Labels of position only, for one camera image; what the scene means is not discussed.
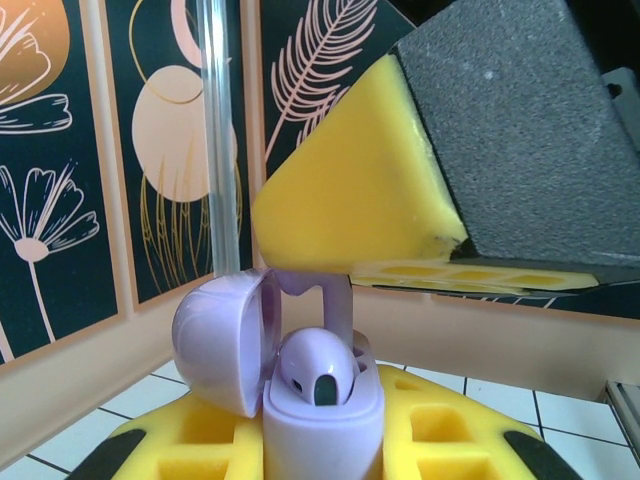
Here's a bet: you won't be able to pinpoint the aluminium frame post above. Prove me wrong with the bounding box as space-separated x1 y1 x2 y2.
199 0 239 279

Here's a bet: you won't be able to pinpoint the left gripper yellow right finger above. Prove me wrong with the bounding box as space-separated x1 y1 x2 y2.
377 363 577 480

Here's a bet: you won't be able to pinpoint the purple earbud charging case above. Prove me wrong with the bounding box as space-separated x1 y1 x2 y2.
171 268 387 480

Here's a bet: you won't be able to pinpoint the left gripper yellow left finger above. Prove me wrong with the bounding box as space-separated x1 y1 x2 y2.
74 392 266 480

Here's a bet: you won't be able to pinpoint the purple wireless earbud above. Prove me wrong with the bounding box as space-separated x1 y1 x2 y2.
277 269 355 346
277 327 362 407

